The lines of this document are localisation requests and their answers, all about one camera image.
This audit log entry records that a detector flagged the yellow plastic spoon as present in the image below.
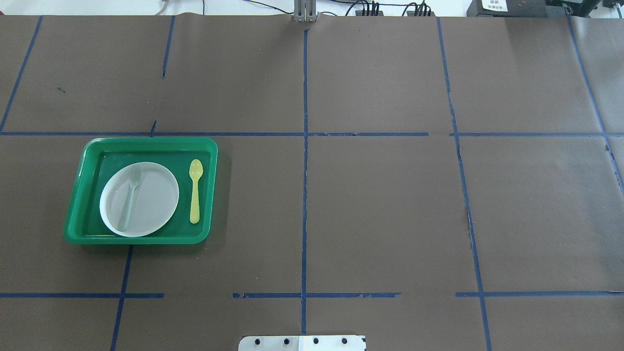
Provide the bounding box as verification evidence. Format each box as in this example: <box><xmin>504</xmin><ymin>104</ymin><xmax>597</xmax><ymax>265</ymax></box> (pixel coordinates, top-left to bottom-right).
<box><xmin>189</xmin><ymin>158</ymin><xmax>203</xmax><ymax>224</ymax></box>

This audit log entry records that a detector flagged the brown paper table cover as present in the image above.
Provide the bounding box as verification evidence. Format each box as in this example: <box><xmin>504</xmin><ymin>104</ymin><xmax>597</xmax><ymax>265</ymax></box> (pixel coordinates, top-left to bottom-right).
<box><xmin>1</xmin><ymin>14</ymin><xmax>623</xmax><ymax>351</ymax></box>

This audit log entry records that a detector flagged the white round plate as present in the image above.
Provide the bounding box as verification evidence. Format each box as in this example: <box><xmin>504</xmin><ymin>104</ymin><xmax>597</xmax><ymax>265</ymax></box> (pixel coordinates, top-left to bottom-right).
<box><xmin>99</xmin><ymin>162</ymin><xmax>180</xmax><ymax>238</ymax></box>

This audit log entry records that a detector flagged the far black usb hub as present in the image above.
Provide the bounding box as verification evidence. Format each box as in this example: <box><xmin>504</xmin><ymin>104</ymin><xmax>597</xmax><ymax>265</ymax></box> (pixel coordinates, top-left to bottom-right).
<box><xmin>349</xmin><ymin>0</ymin><xmax>384</xmax><ymax>17</ymax></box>

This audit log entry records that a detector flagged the black usb hub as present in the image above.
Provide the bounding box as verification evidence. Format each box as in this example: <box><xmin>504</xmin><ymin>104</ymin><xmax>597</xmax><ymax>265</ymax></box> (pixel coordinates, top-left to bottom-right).
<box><xmin>402</xmin><ymin>0</ymin><xmax>435</xmax><ymax>17</ymax></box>
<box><xmin>349</xmin><ymin>0</ymin><xmax>384</xmax><ymax>17</ymax></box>

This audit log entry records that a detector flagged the pale translucent plastic fork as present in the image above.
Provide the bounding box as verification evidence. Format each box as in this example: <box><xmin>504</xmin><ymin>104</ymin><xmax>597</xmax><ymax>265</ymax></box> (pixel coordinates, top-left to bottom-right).
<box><xmin>117</xmin><ymin>165</ymin><xmax>142</xmax><ymax>233</ymax></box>

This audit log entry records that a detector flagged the near black usb hub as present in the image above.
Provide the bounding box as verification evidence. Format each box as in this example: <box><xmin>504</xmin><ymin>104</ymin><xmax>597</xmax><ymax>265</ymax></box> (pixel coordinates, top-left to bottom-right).
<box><xmin>402</xmin><ymin>0</ymin><xmax>435</xmax><ymax>17</ymax></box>

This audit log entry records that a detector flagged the green plastic tray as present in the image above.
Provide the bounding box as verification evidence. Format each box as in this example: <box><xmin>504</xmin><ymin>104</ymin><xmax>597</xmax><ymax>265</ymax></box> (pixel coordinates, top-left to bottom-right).
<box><xmin>64</xmin><ymin>137</ymin><xmax>218</xmax><ymax>245</ymax></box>

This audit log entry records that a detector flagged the black computer box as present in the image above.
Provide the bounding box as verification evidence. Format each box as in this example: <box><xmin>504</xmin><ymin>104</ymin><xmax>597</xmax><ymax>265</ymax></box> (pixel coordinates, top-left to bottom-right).
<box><xmin>466</xmin><ymin>0</ymin><xmax>566</xmax><ymax>18</ymax></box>

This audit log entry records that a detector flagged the aluminium frame post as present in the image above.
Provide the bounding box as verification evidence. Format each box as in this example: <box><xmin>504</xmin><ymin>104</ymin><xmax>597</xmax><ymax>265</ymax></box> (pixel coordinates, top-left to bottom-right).
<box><xmin>293</xmin><ymin>0</ymin><xmax>318</xmax><ymax>22</ymax></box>

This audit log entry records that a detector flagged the white camera post with base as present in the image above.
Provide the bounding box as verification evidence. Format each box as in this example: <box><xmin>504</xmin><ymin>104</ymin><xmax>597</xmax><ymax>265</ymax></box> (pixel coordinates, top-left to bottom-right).
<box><xmin>238</xmin><ymin>335</ymin><xmax>367</xmax><ymax>351</ymax></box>

